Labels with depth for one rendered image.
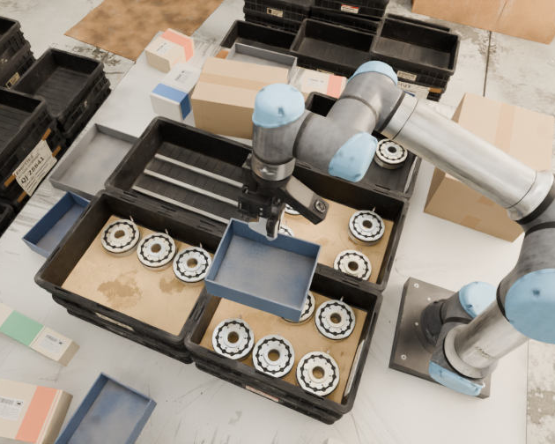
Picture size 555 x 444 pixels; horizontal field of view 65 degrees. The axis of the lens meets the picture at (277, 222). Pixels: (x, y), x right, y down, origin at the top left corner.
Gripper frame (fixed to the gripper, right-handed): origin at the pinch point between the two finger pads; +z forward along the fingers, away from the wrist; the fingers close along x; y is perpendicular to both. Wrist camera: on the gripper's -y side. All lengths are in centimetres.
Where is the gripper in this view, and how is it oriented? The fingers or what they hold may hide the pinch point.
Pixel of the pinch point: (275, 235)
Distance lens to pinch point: 92.8
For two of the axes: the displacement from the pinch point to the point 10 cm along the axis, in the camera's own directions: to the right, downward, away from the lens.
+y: -9.4, -3.1, 1.4
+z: -0.8, 5.9, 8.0
